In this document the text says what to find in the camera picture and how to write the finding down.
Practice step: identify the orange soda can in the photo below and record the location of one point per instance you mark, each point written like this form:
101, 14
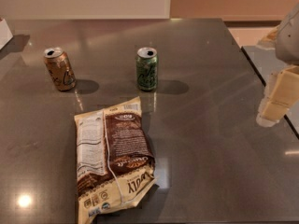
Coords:
60, 70

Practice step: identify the green soda can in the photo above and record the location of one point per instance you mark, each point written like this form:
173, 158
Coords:
146, 63

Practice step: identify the white box at left edge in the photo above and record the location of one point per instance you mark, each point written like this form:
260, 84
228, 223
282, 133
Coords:
5, 33

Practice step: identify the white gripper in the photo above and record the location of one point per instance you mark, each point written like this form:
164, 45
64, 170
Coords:
289, 41

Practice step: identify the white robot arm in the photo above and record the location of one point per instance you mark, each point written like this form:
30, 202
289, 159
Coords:
284, 40

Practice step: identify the brown and cream chip bag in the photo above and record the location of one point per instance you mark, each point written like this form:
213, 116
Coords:
115, 165

